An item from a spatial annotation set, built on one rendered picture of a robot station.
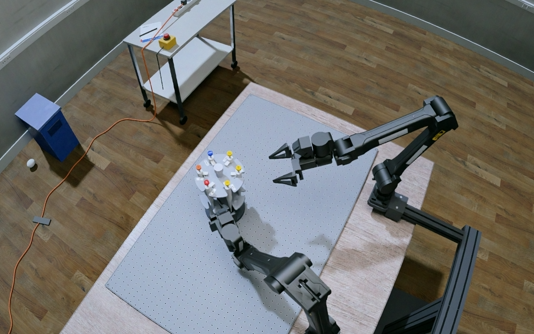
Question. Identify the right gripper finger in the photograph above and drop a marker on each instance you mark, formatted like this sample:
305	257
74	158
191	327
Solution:
281	156
283	179

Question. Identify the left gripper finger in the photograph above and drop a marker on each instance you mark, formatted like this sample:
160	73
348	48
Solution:
222	205
211	213

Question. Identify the white pipette with yellow button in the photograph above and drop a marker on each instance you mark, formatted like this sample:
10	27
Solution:
238	174
229	159

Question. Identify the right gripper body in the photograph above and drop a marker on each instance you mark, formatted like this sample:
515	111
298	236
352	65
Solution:
295	165

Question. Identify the grey rectangular bench top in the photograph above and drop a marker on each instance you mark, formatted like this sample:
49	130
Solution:
182	276

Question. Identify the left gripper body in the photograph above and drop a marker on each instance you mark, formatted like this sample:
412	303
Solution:
214	219

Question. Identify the white hand pipette with blue button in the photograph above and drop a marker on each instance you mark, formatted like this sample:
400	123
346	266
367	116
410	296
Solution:
211	158

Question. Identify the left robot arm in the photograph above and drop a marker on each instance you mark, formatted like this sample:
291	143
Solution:
283	274

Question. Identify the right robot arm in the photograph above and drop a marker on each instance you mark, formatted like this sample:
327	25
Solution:
435	113

